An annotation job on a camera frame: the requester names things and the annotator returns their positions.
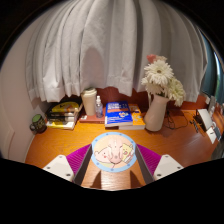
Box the thick dark book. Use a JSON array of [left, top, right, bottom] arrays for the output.
[[46, 115, 80, 123]]

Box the thin dark book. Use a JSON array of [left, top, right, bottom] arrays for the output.
[[46, 111, 80, 118]]

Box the teal-framed window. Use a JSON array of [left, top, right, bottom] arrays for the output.
[[199, 33, 224, 105]]

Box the beige tumbler cup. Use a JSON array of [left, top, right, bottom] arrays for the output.
[[80, 87, 98, 117]]

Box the round cartoon-print mouse pad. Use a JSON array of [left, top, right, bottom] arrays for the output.
[[90, 131, 138, 173]]

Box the black cable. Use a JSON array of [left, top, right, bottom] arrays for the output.
[[163, 109, 189, 130]]

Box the small white card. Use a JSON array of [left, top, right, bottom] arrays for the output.
[[205, 125, 218, 145]]

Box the pink computer mouse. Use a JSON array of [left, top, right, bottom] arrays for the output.
[[107, 138, 125, 165]]

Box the white daisy flower bouquet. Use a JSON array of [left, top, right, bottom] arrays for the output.
[[140, 54, 187, 108]]

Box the yellow and black book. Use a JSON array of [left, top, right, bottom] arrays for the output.
[[49, 101, 83, 114]]

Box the orange book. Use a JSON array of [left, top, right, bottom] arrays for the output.
[[118, 103, 147, 131]]

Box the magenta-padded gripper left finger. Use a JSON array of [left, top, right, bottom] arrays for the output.
[[42, 143, 93, 187]]

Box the white pleated curtain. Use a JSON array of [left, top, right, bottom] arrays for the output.
[[24, 0, 208, 104]]

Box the white box device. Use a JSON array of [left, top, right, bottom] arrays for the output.
[[193, 108, 214, 133]]

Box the white and yellow book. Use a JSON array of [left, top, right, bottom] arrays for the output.
[[45, 120, 76, 130]]

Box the blue book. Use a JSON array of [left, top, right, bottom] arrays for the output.
[[104, 100, 134, 128]]

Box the white ceramic vase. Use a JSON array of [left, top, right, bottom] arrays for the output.
[[143, 93, 170, 132]]

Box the red book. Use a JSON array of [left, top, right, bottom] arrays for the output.
[[79, 113, 107, 124]]

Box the dark mug with green inside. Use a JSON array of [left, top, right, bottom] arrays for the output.
[[29, 113, 48, 135]]

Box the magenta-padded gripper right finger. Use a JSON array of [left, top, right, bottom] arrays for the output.
[[134, 143, 184, 185]]

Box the clear spray bottle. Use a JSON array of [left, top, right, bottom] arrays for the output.
[[95, 95, 104, 119]]

